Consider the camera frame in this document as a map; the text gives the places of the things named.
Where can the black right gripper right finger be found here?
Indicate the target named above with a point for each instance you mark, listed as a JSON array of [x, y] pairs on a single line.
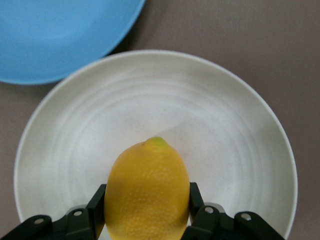
[[212, 225]]

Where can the yellow lemon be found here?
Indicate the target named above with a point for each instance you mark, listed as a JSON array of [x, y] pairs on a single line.
[[147, 190]]

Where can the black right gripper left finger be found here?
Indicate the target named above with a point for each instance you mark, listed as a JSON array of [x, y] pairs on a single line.
[[80, 222]]

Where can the blue round plate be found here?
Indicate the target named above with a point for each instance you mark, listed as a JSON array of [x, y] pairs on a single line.
[[55, 37]]

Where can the beige round plate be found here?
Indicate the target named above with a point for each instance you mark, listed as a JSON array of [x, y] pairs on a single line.
[[150, 100]]

